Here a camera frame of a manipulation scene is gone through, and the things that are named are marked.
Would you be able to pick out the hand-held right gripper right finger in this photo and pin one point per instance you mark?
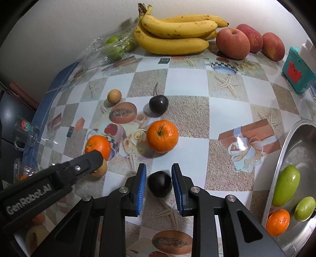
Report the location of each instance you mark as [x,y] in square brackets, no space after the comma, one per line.
[177,190]

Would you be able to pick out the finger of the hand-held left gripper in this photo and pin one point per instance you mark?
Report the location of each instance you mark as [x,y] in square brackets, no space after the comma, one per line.
[81,168]

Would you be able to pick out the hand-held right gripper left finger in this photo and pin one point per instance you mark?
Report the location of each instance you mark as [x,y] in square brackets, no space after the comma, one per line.
[141,187]

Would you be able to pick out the dark purple cherry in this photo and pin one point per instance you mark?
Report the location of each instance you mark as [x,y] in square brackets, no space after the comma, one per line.
[159,184]

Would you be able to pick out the brown longan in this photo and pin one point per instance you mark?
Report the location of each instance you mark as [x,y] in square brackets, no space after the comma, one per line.
[101,171]

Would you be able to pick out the orange tangerine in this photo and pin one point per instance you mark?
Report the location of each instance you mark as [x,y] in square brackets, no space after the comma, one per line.
[277,222]
[162,136]
[98,145]

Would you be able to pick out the pale yellow longan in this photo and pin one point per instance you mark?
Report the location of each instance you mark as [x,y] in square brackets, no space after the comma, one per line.
[114,95]

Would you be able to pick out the dark cherry with stem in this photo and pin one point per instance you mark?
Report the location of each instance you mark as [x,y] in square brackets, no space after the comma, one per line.
[158,103]

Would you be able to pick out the elongated deep green jujube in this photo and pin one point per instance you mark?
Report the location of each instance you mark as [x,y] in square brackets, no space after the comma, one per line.
[286,185]

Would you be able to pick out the pale green jujube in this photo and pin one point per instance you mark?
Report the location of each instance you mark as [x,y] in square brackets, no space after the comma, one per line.
[305,208]

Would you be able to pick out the round steel plate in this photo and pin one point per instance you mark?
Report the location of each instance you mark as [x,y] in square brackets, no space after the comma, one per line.
[303,153]

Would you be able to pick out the clear plastic container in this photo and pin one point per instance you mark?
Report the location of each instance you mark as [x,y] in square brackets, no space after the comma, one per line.
[23,170]

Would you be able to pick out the clear glass mug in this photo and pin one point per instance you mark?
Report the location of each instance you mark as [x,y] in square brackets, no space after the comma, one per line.
[26,133]

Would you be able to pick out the printed checkered tablecloth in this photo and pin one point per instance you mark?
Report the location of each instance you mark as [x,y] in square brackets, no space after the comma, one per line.
[197,111]

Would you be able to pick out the clear plastic bag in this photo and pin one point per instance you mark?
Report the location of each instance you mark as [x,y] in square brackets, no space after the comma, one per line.
[93,54]

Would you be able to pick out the small green bagged fruit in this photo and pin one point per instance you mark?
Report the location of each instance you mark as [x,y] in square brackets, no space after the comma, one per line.
[114,50]
[112,40]

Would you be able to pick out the yellow banana bunch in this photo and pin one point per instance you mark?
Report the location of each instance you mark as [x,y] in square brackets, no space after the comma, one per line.
[172,44]

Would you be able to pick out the red apple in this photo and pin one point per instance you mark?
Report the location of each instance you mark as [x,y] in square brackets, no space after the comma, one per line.
[255,37]
[233,43]
[272,47]

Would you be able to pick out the teal plastic box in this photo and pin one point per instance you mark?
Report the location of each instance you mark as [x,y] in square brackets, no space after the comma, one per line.
[296,71]

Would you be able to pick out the white power strip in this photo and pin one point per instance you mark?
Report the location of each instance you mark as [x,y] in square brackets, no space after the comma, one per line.
[308,49]

